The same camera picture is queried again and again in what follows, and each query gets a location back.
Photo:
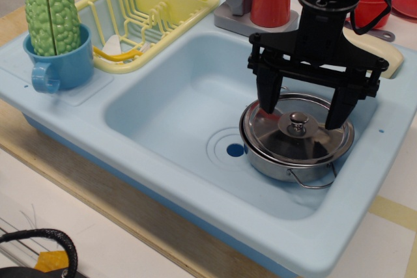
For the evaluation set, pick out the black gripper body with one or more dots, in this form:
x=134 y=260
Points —
x=318 y=52

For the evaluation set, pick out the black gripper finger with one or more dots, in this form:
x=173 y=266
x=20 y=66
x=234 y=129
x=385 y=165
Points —
x=268 y=89
x=343 y=102

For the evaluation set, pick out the steel pot lid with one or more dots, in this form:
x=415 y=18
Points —
x=295 y=133

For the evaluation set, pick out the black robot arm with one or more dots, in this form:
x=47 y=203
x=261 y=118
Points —
x=318 y=52

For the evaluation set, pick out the cream plastic bottle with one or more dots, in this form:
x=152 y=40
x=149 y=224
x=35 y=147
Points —
x=379 y=48

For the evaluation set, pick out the red plastic cup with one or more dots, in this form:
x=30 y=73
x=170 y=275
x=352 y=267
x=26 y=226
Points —
x=367 y=11

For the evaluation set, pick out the grey plastic utensil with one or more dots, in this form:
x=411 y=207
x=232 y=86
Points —
x=384 y=34

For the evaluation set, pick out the grey toy faucet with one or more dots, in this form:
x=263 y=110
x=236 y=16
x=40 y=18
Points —
x=234 y=15

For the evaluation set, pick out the light blue toy sink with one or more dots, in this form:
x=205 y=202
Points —
x=166 y=127

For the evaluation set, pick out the yellow plastic utensil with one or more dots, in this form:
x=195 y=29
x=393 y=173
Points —
x=118 y=58

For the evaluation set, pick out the yellow dish rack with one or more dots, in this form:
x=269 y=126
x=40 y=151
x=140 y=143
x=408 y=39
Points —
x=138 y=22

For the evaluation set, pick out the blue plastic mug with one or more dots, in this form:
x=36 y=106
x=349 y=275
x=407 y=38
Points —
x=62 y=72

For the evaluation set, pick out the green bitter melon toy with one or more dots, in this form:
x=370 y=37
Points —
x=53 y=25

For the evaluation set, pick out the yellow tape piece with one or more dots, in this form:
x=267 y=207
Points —
x=51 y=260

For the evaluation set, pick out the steel pot with handles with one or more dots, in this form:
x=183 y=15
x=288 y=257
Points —
x=302 y=175

